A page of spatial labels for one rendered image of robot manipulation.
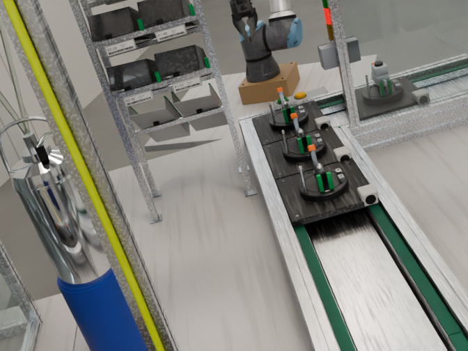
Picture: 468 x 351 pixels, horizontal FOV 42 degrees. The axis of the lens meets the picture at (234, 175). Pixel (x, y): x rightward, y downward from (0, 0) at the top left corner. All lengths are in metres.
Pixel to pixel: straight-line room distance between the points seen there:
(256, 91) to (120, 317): 1.47
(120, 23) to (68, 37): 4.20
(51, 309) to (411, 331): 1.01
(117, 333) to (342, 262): 0.56
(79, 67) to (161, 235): 4.26
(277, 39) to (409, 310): 1.48
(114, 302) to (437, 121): 1.25
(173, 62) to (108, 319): 0.83
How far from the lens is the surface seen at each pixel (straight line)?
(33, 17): 0.89
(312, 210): 1.67
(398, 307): 1.42
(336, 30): 1.94
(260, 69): 2.66
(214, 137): 2.49
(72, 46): 6.08
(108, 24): 1.87
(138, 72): 1.90
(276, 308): 1.56
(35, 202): 1.29
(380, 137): 2.11
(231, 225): 1.90
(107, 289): 1.39
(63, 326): 1.79
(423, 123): 2.14
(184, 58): 1.89
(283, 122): 2.14
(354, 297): 1.46
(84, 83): 6.14
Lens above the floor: 1.88
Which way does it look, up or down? 28 degrees down
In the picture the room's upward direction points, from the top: 16 degrees counter-clockwise
